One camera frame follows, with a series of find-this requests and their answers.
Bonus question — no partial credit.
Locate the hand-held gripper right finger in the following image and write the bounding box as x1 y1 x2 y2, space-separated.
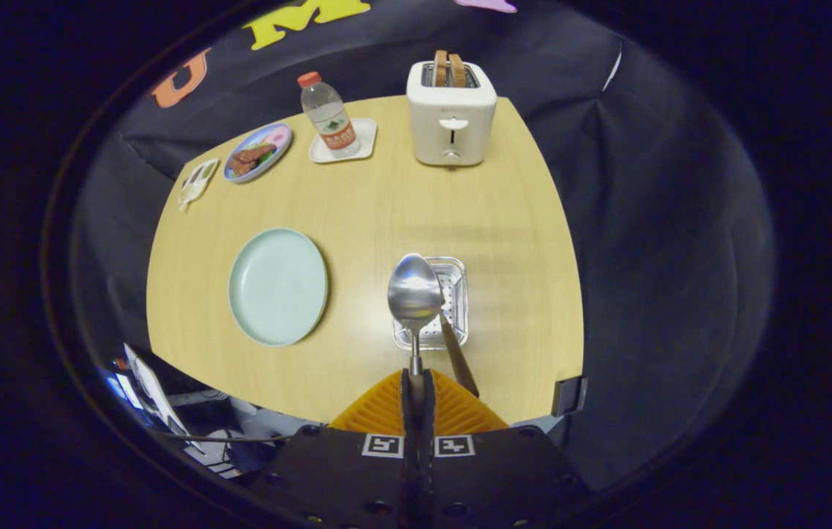
420 369 593 529

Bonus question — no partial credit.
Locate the black backdrop cloth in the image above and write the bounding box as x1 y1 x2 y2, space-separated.
71 0 777 493

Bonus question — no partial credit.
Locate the white flat object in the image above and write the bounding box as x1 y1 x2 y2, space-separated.
122 344 193 440

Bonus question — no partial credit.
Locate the wooden-handled metal fork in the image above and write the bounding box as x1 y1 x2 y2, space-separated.
437 290 481 398

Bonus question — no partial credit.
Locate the thin dark cable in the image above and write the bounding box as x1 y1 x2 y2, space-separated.
162 432 299 445

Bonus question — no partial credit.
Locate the blue plate with sausages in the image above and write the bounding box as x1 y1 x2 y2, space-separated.
223 123 293 184

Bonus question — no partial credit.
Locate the black table edge clamp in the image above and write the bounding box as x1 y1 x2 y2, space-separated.
551 376 589 418

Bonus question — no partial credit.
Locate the white divided condiment dish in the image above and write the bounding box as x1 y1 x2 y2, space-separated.
179 157 220 212

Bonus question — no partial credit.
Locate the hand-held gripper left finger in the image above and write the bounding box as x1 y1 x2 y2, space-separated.
243 369 420 529

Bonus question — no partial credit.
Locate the white square coaster tray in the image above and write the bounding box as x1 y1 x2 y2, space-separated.
309 118 378 164

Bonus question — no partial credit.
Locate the clear red-capped water bottle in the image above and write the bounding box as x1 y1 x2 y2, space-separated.
297 71 362 159

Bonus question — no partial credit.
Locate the white toaster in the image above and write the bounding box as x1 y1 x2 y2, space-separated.
406 60 498 167

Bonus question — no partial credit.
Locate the wooden-handled metal spoon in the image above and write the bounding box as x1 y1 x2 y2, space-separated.
387 253 443 401

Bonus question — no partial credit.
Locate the square metal wire basket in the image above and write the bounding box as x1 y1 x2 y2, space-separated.
392 256 470 351

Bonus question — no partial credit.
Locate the light green plate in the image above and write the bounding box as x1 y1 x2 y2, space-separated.
229 228 329 348

